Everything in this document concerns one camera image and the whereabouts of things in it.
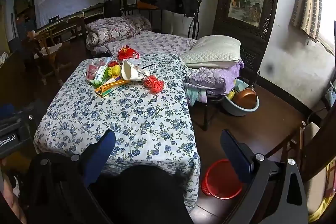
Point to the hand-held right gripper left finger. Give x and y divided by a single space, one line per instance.
101 158

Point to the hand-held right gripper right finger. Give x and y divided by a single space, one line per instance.
236 158

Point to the red plastic basket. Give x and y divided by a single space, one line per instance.
218 182

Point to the yellow pompom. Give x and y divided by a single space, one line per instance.
114 71

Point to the pink noodle packet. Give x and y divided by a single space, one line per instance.
92 70

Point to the small red snack packet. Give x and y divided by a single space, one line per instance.
113 64

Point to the red cartoon snack bag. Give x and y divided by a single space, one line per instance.
128 54

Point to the person's left forearm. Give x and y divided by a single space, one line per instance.
10 200

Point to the light blue basin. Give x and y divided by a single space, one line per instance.
236 111

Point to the blue floral blanket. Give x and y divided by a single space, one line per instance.
118 113

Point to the brown bowl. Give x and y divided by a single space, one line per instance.
245 99

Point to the yellow item in basin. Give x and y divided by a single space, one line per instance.
231 95

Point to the yellow and orange box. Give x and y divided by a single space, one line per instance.
110 86

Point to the light teal cloth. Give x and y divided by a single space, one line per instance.
195 95

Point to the green and white box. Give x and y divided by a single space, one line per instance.
98 78

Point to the beige chair cushion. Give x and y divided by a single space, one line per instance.
312 132

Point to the purple blanket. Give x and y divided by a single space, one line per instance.
210 78

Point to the wooden chair with cushion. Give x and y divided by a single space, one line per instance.
320 140

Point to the small wooden chair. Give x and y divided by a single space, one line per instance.
50 50

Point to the red mesh scrubber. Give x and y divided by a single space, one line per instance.
155 85

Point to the white paper cup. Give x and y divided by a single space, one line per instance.
128 70

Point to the white and blue box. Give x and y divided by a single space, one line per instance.
148 66

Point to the white quilted pillow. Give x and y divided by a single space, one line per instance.
212 52

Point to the light blue bag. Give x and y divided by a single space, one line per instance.
330 96

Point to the wooden table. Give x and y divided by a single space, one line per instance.
60 23

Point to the bed with floral sheet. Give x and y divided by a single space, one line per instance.
157 43

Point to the folded floral quilt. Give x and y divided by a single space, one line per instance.
115 29

